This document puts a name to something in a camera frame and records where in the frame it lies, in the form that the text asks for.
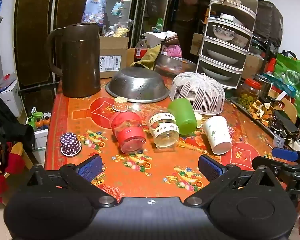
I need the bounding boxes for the green shopping bag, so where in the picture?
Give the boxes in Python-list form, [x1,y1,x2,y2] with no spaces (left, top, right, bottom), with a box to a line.
[274,52,300,118]

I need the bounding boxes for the white bin with bottles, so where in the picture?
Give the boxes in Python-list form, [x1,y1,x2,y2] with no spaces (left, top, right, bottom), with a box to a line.
[26,107,52,151]

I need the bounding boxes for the printed snack bag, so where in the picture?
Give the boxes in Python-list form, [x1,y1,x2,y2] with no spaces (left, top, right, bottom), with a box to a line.
[81,0,108,25]

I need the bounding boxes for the orange polka dot cup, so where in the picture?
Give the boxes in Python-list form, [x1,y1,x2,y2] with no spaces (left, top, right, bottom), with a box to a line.
[112,97,129,111]

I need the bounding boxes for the white tiered dish rack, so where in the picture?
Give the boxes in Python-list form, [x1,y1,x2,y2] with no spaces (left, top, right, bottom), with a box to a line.
[196,0,258,90]

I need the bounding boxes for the clear cup with red sleeve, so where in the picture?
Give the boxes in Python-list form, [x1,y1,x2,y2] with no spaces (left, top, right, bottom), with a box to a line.
[109,109,147,154]

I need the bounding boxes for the pink cloth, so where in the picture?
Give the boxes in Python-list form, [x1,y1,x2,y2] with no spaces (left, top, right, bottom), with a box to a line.
[165,44,183,58]

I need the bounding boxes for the black bag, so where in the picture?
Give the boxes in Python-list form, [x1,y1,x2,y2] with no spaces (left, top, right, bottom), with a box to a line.
[254,0,283,53]

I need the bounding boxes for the red printed tablecloth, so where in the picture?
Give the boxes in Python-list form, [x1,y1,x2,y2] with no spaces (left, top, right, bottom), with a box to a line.
[44,75,298,205]

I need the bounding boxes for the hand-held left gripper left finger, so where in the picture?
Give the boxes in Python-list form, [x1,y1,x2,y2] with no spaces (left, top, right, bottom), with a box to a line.
[27,154,118,208]

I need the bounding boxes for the brown plastic pitcher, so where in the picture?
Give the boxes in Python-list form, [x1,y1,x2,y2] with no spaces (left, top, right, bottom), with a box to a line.
[46,23,102,98]

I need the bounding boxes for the red cloth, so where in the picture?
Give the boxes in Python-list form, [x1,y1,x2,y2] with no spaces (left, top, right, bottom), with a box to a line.
[0,142,26,203]

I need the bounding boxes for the glass jar with red lid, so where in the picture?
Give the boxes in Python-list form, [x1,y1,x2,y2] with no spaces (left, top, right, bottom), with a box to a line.
[240,78,262,106]

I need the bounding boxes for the dark wooden cabinet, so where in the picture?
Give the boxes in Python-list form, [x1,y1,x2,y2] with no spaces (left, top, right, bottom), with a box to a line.
[14,0,90,88]

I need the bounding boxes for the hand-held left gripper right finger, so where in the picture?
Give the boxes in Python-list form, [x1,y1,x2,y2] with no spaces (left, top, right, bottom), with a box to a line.
[184,154,280,207]

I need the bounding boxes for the dark tray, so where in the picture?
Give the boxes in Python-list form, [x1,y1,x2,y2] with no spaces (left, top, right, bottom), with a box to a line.
[229,96,283,140]

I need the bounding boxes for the dried orange peels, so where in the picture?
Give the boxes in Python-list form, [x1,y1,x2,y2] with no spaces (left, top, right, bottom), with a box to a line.
[249,100,274,127]

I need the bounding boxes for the steel colander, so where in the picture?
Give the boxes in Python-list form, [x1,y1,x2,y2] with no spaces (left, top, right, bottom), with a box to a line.
[105,67,170,103]

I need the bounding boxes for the steel basin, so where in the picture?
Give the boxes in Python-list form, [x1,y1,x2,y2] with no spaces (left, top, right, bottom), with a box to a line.
[155,54,198,77]

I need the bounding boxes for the olive green cloth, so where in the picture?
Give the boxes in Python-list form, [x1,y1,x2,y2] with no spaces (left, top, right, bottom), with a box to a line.
[130,44,166,71]

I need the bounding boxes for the cardboard box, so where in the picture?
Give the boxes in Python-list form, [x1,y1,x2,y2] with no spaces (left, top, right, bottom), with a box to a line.
[99,36,129,79]

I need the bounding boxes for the white plate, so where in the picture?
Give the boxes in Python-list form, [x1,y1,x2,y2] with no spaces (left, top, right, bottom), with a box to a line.
[206,49,239,64]

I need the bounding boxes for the green plastic cup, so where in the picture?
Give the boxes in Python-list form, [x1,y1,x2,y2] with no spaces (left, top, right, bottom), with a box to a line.
[168,98,198,135]

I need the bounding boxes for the white mesh food cover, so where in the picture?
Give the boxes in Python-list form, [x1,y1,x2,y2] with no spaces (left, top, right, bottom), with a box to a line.
[169,72,226,115]

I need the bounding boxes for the clear cup with striped band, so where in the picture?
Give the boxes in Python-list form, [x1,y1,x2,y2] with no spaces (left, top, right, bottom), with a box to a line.
[145,107,180,149]

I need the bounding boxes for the black clothing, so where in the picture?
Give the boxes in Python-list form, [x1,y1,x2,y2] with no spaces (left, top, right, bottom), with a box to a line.
[0,80,36,170]

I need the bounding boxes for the cola bottle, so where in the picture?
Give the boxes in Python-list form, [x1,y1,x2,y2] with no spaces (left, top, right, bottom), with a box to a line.
[134,35,148,62]

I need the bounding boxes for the white paper cup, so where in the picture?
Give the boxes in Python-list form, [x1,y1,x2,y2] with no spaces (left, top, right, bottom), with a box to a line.
[203,116,232,155]

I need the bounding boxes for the purple polka dot cup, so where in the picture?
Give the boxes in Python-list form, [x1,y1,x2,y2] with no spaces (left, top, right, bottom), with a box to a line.
[60,132,82,156]

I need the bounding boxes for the white carton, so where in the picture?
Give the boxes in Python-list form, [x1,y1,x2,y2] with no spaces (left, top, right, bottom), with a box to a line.
[0,74,23,117]

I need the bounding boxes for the floral ceramic bowl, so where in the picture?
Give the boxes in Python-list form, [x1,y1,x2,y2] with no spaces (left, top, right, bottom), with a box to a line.
[212,25,234,42]

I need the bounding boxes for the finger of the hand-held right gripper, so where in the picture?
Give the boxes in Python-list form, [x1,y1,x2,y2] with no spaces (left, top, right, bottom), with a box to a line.
[272,147,300,162]
[251,156,299,173]

